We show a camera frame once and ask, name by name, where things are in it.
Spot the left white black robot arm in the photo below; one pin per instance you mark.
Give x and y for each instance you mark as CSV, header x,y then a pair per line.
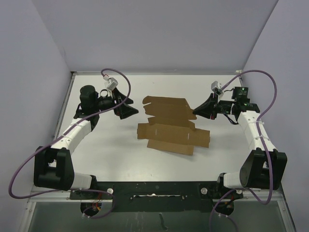
x,y
53,167

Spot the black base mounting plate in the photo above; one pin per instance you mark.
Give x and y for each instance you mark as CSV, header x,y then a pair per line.
x,y
166,196

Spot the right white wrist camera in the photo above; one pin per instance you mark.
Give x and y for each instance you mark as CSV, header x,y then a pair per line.
x,y
216,87

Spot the brown cardboard box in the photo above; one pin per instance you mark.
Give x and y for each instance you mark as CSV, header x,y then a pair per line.
x,y
170,126

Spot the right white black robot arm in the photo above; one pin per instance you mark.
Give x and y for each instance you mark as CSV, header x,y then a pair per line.
x,y
265,165

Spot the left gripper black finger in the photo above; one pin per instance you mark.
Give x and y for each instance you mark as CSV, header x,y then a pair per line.
x,y
126,111
118,97

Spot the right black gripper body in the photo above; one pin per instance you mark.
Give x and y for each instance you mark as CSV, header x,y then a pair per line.
x,y
224,107

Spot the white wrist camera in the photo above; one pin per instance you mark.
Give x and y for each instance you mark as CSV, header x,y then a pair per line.
x,y
216,87
110,83

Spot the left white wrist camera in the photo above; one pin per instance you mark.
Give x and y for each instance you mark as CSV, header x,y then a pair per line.
x,y
110,83

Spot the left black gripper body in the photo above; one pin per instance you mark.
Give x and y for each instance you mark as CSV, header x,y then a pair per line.
x,y
105,103

